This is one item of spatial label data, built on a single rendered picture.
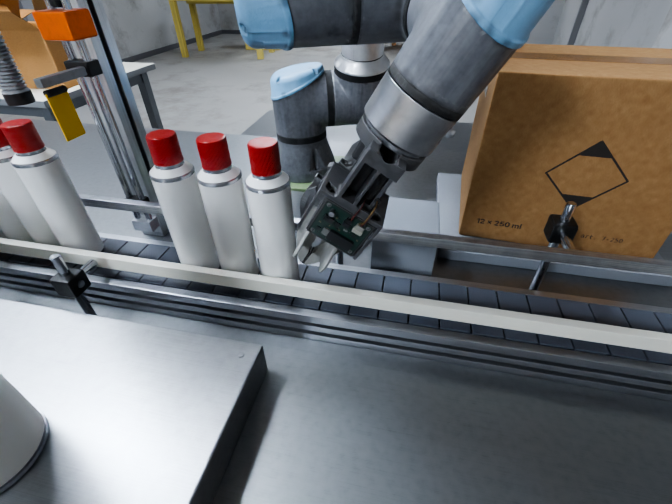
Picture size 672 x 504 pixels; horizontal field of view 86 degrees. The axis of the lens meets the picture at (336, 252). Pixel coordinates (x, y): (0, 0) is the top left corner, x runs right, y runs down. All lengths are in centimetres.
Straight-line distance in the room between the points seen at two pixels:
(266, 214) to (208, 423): 22
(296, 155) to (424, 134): 55
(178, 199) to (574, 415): 52
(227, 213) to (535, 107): 44
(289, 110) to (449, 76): 55
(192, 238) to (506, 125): 47
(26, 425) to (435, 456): 39
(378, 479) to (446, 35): 40
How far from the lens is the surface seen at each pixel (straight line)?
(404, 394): 47
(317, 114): 83
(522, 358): 51
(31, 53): 233
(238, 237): 48
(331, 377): 48
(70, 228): 64
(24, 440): 45
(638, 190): 69
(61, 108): 57
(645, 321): 60
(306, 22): 38
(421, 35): 32
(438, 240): 48
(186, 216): 49
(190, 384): 44
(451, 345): 48
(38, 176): 61
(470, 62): 31
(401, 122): 32
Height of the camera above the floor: 123
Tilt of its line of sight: 38 degrees down
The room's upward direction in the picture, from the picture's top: 1 degrees counter-clockwise
